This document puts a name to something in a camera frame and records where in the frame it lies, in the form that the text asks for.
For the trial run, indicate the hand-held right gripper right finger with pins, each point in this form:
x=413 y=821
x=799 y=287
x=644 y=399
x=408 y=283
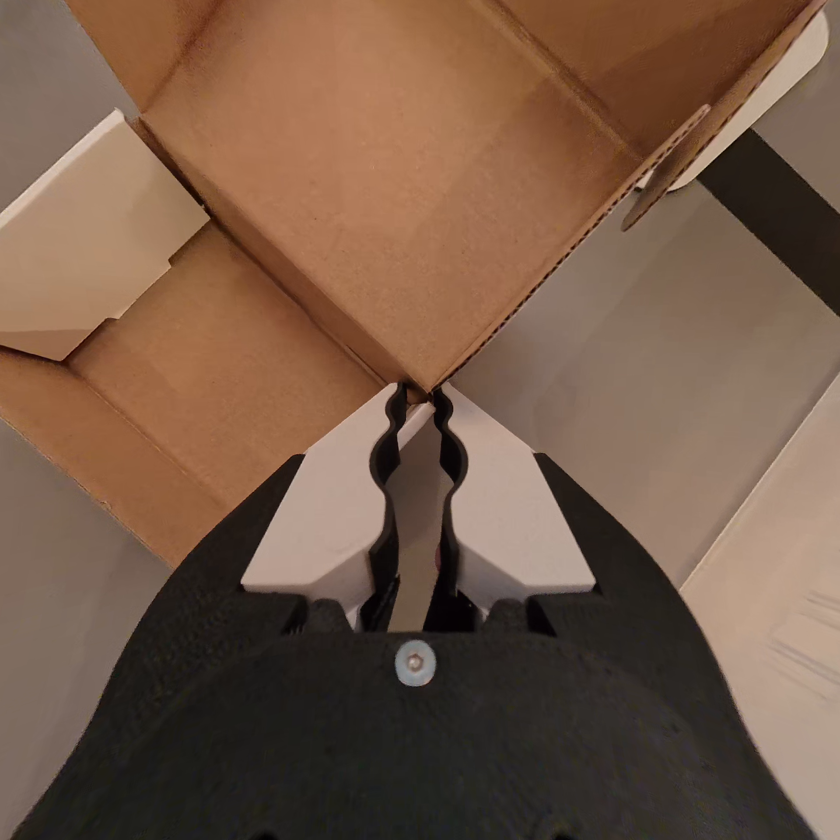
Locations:
x=512 y=525

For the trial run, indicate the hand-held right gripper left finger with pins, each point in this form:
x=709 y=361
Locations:
x=315 y=525

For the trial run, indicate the white cardboard box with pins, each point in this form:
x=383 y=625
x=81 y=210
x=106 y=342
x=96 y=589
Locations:
x=394 y=197

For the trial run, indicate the clear plastic container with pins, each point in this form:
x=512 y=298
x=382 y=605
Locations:
x=774 y=525

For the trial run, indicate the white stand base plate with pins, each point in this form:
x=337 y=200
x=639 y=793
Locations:
x=754 y=111

